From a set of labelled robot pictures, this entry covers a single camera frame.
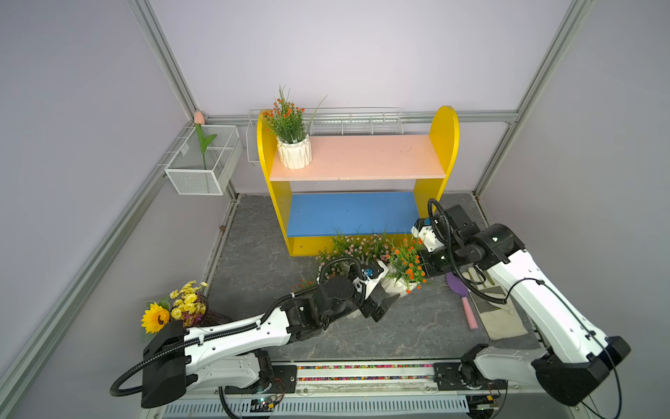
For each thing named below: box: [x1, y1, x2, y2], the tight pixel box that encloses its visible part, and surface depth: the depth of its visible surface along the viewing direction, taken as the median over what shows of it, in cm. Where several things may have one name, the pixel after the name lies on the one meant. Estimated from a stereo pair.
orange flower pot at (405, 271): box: [381, 238, 428, 297], surface depth 62 cm
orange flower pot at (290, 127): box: [262, 85, 328, 170], surface depth 68 cm
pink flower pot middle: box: [333, 235, 374, 265], surface depth 85 cm
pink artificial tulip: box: [193, 110, 218, 171], surface depth 92 cm
